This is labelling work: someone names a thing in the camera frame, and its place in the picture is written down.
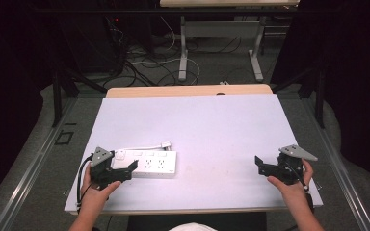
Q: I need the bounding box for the black horizontal bar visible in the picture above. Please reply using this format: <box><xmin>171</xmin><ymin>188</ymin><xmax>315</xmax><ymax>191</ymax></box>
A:
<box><xmin>28</xmin><ymin>7</ymin><xmax>303</xmax><ymax>15</ymax></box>

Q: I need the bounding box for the black equipment rack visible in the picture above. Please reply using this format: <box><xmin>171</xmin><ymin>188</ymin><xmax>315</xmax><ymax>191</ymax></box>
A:
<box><xmin>56</xmin><ymin>0</ymin><xmax>155</xmax><ymax>75</ymax></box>

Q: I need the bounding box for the person's right hand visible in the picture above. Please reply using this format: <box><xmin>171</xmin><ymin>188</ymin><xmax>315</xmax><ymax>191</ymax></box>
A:
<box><xmin>266</xmin><ymin>158</ymin><xmax>314</xmax><ymax>201</ymax></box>

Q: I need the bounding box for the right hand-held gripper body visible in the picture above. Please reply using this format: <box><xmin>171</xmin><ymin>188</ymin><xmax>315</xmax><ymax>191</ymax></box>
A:
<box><xmin>258</xmin><ymin>143</ymin><xmax>319</xmax><ymax>187</ymax></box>

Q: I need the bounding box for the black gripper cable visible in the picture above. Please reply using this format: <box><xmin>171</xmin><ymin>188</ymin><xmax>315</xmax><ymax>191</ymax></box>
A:
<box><xmin>76</xmin><ymin>156</ymin><xmax>94</xmax><ymax>206</ymax></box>
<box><xmin>284</xmin><ymin>161</ymin><xmax>310</xmax><ymax>193</ymax></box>

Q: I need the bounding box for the white power strip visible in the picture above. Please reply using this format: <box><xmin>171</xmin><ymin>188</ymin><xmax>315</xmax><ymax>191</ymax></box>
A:
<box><xmin>111</xmin><ymin>148</ymin><xmax>178</xmax><ymax>179</ymax></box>

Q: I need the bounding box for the aluminium floor rail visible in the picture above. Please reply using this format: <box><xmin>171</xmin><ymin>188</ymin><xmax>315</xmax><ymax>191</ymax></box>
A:
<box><xmin>0</xmin><ymin>97</ymin><xmax>79</xmax><ymax>231</ymax></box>
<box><xmin>300</xmin><ymin>97</ymin><xmax>370</xmax><ymax>231</ymax></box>

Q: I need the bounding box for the white desk with metal legs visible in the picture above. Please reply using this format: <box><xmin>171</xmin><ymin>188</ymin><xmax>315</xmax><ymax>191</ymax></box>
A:
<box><xmin>159</xmin><ymin>0</ymin><xmax>301</xmax><ymax>83</ymax></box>

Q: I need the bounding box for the dark curtain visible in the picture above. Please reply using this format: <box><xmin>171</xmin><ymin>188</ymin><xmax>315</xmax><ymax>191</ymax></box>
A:
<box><xmin>269</xmin><ymin>0</ymin><xmax>370</xmax><ymax>193</ymax></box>
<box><xmin>0</xmin><ymin>0</ymin><xmax>59</xmax><ymax>210</ymax></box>

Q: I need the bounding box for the person's left hand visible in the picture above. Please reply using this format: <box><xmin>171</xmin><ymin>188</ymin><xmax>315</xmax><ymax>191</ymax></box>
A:
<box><xmin>80</xmin><ymin>163</ymin><xmax>122</xmax><ymax>210</ymax></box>

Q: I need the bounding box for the white table mat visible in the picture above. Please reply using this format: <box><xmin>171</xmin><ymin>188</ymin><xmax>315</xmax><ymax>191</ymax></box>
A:
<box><xmin>64</xmin><ymin>93</ymin><xmax>324</xmax><ymax>215</ymax></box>

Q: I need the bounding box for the person's dark lap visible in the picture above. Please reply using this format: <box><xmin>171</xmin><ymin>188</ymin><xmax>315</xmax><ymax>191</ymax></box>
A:
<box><xmin>126</xmin><ymin>211</ymin><xmax>268</xmax><ymax>231</ymax></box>

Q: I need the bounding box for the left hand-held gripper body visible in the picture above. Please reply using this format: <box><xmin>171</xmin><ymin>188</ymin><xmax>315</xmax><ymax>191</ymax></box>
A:
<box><xmin>89</xmin><ymin>146</ymin><xmax>133</xmax><ymax>191</ymax></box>

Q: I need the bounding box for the wooden table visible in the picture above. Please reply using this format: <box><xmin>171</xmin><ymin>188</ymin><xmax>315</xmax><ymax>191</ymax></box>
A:
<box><xmin>105</xmin><ymin>83</ymin><xmax>274</xmax><ymax>99</ymax></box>

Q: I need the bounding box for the black metal frame stand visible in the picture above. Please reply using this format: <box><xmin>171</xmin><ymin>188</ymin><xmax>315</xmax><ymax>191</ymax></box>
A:
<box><xmin>270</xmin><ymin>63</ymin><xmax>327</xmax><ymax>130</ymax></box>
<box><xmin>51</xmin><ymin>63</ymin><xmax>109</xmax><ymax>128</ymax></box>

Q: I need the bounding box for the person's white clothing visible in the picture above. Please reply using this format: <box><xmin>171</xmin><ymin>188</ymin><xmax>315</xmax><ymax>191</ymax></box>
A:
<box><xmin>168</xmin><ymin>221</ymin><xmax>219</xmax><ymax>231</ymax></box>

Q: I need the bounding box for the white power strip cable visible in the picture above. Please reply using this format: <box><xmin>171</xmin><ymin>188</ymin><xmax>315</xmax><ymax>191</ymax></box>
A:
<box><xmin>118</xmin><ymin>141</ymin><xmax>172</xmax><ymax>152</ymax></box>

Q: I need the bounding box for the bundle of floor cables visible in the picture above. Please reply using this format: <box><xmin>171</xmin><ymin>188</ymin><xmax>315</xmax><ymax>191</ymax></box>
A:
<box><xmin>105</xmin><ymin>16</ymin><xmax>243</xmax><ymax>89</ymax></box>

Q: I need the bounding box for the black square floor hatch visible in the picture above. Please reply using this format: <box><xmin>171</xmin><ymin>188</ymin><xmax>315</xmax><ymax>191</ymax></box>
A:
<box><xmin>54</xmin><ymin>129</ymin><xmax>75</xmax><ymax>146</ymax></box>

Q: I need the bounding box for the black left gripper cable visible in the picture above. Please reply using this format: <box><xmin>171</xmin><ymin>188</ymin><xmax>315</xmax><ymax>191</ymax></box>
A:
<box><xmin>76</xmin><ymin>156</ymin><xmax>94</xmax><ymax>206</ymax></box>

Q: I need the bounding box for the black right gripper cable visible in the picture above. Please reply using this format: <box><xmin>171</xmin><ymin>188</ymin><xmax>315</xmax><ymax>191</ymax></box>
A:
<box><xmin>284</xmin><ymin>161</ymin><xmax>310</xmax><ymax>193</ymax></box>

